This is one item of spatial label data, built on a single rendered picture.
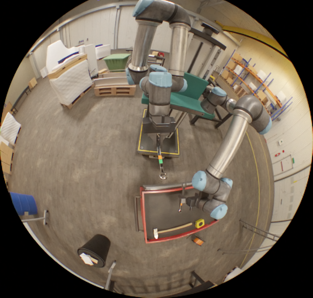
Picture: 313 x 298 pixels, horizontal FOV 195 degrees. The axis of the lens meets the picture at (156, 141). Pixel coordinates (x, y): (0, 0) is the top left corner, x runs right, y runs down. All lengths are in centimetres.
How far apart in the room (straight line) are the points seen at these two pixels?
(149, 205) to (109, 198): 109
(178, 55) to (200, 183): 51
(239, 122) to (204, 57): 61
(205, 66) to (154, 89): 61
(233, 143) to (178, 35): 47
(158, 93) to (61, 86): 280
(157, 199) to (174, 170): 110
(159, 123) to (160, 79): 14
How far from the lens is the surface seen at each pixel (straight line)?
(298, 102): 1112
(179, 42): 46
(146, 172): 164
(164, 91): 30
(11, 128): 678
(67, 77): 298
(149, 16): 46
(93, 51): 405
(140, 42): 49
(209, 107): 84
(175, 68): 44
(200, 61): 85
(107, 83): 285
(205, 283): 340
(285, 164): 1038
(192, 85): 82
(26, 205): 347
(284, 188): 1084
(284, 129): 1042
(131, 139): 181
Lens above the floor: 163
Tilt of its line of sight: 62 degrees down
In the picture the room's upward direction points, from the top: 24 degrees clockwise
